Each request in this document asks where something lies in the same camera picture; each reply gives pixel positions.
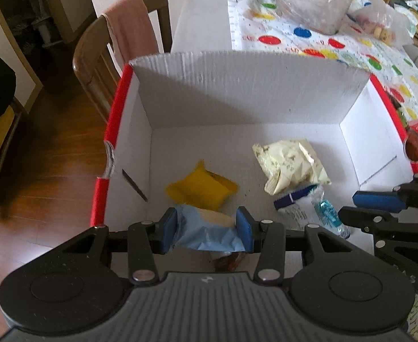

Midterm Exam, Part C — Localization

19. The light blue snack packet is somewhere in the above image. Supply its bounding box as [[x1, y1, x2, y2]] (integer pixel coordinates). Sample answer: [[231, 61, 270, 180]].
[[173, 205, 245, 253]]

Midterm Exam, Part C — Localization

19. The yellow snack packet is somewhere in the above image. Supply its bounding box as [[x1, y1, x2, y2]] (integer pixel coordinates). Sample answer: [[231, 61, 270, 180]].
[[165, 161, 238, 211]]

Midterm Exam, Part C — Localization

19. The cream snack bag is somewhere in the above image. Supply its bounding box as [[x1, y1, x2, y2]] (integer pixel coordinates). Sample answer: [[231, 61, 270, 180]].
[[252, 139, 331, 196]]

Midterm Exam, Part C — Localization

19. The dark red wrapper in box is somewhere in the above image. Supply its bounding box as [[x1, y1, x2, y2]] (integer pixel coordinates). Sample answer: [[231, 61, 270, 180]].
[[210, 252, 245, 272]]

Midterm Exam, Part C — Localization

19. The white blue candy packet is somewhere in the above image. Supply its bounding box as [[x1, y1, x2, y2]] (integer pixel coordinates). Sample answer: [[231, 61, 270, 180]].
[[274, 184, 350, 239]]

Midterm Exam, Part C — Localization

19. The red and white cardboard box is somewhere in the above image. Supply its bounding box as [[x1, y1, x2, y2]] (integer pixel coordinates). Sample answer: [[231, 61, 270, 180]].
[[91, 51, 415, 231]]

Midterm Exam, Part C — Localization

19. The clear bag with biscuits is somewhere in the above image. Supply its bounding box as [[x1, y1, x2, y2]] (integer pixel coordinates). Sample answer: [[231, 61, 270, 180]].
[[347, 0, 413, 49]]

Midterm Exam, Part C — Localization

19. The pink cloth on chair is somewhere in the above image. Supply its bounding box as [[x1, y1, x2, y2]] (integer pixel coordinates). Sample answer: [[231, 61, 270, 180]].
[[102, 0, 159, 68]]

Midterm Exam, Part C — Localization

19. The wooden chair with pink cloth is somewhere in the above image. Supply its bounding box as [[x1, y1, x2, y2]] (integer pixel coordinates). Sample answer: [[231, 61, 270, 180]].
[[73, 0, 173, 121]]

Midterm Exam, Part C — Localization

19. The polka dot tablecloth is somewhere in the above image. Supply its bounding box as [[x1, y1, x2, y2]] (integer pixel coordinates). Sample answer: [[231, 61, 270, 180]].
[[228, 0, 418, 121]]

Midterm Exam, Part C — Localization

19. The dark wooden bookshelf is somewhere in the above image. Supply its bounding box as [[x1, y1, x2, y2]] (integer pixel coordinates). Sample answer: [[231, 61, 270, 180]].
[[0, 0, 98, 105]]

